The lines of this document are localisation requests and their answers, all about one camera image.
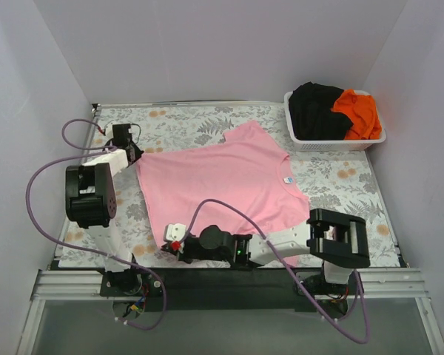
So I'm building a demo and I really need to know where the orange t-shirt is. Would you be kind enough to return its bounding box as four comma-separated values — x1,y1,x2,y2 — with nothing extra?
332,89,383,141

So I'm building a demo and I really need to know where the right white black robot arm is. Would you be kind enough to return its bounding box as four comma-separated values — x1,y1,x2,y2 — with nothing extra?
166,209,371,294

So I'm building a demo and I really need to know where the black t-shirt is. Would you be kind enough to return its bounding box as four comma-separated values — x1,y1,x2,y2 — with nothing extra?
288,82,353,141

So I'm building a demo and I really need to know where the pink t-shirt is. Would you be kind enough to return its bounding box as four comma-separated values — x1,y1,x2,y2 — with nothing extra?
136,121,310,247

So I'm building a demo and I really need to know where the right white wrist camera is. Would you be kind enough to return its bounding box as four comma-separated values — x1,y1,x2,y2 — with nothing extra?
162,223,186,255

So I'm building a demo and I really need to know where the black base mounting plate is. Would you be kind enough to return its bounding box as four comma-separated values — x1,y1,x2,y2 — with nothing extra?
99,266,363,314

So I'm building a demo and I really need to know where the white plastic laundry basket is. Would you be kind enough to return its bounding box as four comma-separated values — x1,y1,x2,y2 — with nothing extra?
283,91,387,152

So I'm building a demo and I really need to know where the floral patterned table mat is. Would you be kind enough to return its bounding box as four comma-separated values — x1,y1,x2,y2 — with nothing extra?
58,104,400,268

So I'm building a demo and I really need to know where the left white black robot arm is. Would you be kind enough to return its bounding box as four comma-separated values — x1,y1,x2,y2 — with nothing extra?
65,124,143,296

